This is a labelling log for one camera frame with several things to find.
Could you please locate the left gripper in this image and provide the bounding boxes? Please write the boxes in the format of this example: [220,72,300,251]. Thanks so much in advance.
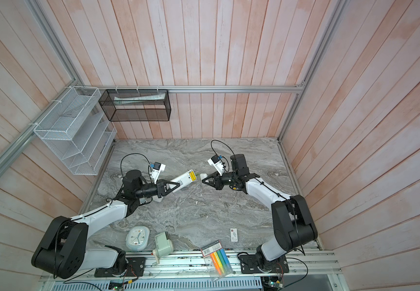
[135,179,180,198]

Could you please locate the white air conditioner remote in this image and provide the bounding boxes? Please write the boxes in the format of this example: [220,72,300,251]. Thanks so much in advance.
[171,170,197,191]

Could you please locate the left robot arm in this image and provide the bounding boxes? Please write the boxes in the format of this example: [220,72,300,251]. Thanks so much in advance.
[31,170,193,279]

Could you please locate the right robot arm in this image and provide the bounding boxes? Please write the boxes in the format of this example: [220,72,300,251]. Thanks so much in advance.
[202,154,318,267]

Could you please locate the pale green alarm clock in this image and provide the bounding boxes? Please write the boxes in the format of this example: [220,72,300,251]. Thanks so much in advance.
[126,226,150,252]

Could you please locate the pack of coloured markers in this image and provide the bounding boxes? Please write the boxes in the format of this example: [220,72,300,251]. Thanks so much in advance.
[200,240,233,281]

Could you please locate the paper in black basket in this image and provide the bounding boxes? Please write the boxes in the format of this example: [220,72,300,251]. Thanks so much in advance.
[113,93,166,106]

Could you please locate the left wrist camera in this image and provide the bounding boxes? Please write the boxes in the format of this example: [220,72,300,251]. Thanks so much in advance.
[149,162,166,184]

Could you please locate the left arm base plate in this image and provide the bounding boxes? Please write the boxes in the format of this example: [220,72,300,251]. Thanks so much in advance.
[94,257,146,278]

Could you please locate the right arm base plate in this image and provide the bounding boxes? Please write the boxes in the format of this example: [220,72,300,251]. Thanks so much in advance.
[237,252,289,274]

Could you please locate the black wire mesh basket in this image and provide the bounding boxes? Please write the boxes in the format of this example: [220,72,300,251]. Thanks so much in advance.
[99,89,172,122]

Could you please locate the white wire mesh shelf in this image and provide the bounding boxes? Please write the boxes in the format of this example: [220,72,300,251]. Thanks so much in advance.
[34,86,117,176]

